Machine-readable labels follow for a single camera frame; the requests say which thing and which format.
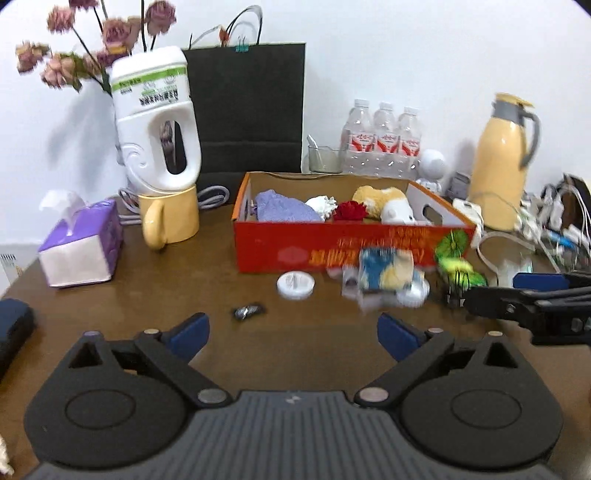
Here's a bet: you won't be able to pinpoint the blue yellow patterned pouch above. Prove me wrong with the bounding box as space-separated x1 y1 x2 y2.
342 247 425 294

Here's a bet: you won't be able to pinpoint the red fabric rose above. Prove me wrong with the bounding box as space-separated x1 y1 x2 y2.
332 200 368 222

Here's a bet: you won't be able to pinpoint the purple knitted cloth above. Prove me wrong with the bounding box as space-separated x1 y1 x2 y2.
254 189 322 223

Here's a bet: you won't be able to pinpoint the white power strip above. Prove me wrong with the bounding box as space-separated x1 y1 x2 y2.
516 188 590 255

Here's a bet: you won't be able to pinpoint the white round jar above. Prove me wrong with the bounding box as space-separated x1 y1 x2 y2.
356 278 431 311

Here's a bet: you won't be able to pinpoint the yellow thermos jug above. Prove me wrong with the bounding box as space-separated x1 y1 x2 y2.
468 93 541 232

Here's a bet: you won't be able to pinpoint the white robot speaker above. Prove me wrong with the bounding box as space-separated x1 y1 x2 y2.
417 149 448 195

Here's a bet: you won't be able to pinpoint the purple tissue box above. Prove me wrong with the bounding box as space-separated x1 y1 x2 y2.
38 190 123 288

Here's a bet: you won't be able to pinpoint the yellow white plush toy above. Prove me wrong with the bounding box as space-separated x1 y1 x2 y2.
352 185 417 225

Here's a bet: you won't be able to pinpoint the middle water bottle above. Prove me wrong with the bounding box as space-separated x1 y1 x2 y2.
373 102 400 177

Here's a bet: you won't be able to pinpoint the water bottle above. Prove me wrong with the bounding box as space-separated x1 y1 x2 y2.
399 107 422 180
373 102 400 177
339 99 375 174

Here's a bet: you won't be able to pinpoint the right water bottle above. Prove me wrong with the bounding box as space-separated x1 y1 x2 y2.
399 107 422 180

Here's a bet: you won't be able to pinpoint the yellow ceramic mug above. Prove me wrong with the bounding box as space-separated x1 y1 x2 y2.
138 186 199 251

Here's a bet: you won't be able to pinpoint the red cardboard box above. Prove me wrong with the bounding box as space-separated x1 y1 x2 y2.
231 172 476 273

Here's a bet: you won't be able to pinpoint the white round lid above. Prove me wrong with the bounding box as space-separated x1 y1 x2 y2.
276 271 315 301

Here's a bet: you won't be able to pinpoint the left water bottle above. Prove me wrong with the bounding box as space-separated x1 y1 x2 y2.
339 99 375 174

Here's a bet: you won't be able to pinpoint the glass cup with spoon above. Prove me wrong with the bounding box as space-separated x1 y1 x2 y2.
307 135 342 174

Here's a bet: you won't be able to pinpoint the white detergent jug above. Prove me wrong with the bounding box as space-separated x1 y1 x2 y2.
110 46 201 196

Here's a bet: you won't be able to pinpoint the black paper bag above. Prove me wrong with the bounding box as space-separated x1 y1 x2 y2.
181 5 307 192

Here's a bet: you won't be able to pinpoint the dried pink flowers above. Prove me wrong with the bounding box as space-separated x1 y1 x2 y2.
5 1 177 94

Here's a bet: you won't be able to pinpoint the white charging cable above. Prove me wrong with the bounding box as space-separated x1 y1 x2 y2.
475 191 562 278

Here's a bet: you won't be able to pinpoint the grey coiled cable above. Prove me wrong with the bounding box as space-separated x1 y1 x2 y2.
117 184 230 226

